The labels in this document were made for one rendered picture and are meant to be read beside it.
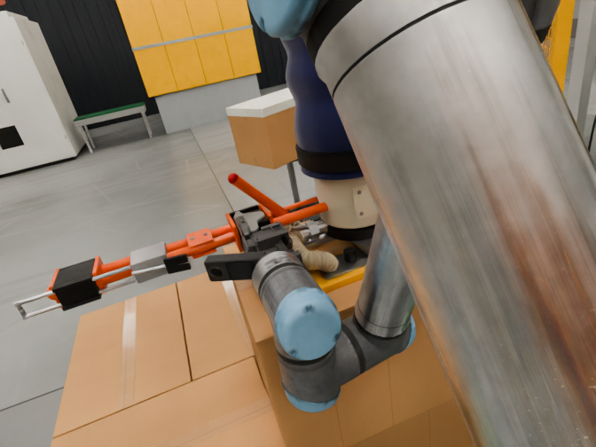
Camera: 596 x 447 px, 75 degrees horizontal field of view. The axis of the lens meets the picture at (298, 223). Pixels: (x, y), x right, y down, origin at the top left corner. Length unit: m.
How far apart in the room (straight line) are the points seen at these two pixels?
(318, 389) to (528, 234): 0.49
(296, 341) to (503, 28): 0.43
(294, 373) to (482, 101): 0.49
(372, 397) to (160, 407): 0.63
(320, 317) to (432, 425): 0.71
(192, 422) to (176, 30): 7.36
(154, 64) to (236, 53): 1.51
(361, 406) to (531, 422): 0.77
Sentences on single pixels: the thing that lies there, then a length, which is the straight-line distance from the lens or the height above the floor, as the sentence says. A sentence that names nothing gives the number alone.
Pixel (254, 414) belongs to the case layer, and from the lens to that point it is 1.17.
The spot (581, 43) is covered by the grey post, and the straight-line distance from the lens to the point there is 4.41.
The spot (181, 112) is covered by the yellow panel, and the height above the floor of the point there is 0.33.
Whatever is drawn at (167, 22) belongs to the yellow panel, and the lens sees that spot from 8.05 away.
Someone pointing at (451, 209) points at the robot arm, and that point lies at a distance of 0.19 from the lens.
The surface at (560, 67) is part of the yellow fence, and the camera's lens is 1.90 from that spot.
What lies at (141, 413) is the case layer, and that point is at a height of 0.54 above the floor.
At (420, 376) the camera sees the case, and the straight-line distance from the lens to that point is 1.01.
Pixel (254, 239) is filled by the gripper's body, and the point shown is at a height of 1.10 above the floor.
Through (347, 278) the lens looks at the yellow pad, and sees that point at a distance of 0.82.
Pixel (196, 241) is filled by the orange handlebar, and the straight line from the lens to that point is 0.82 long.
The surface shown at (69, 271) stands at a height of 1.10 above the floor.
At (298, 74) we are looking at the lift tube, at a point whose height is 1.36.
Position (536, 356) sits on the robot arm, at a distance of 0.21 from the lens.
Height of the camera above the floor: 1.44
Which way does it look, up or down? 27 degrees down
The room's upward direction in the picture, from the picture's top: 11 degrees counter-clockwise
